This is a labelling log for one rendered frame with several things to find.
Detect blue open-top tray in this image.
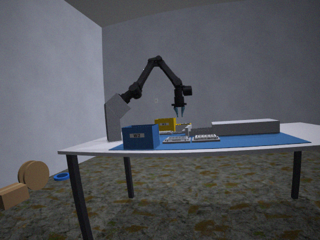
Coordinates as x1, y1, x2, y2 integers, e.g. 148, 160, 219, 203
121, 124, 160, 149

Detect blue flat mat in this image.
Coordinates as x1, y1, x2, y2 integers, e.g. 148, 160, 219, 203
109, 132, 312, 151

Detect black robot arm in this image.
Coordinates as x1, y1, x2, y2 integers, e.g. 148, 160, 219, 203
118, 55, 192, 104

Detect white multiwell plate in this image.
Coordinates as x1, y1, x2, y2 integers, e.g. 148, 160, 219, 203
195, 134, 217, 140

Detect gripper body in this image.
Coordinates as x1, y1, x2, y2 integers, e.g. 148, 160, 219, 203
171, 96, 187, 108

